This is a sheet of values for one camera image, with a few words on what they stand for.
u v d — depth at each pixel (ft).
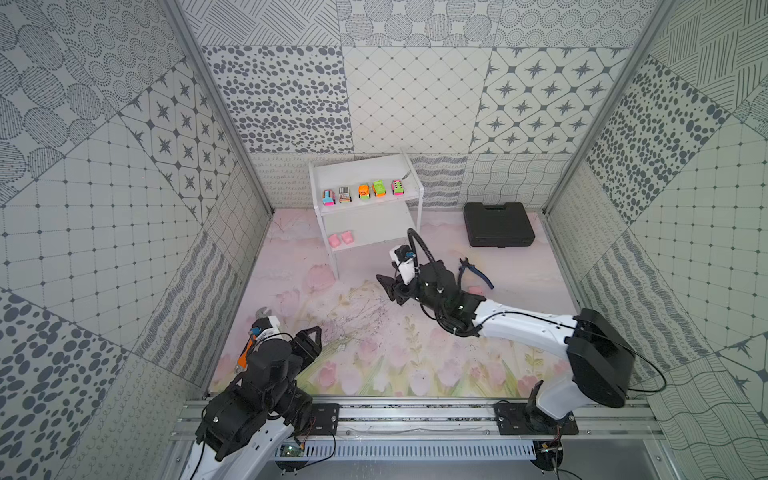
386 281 2.31
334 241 2.94
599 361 1.41
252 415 1.56
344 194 2.45
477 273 3.35
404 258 2.17
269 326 2.08
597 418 2.50
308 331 2.18
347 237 2.96
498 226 3.68
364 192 2.50
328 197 2.45
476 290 3.13
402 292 2.24
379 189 2.54
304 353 2.00
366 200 2.56
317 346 2.10
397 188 2.51
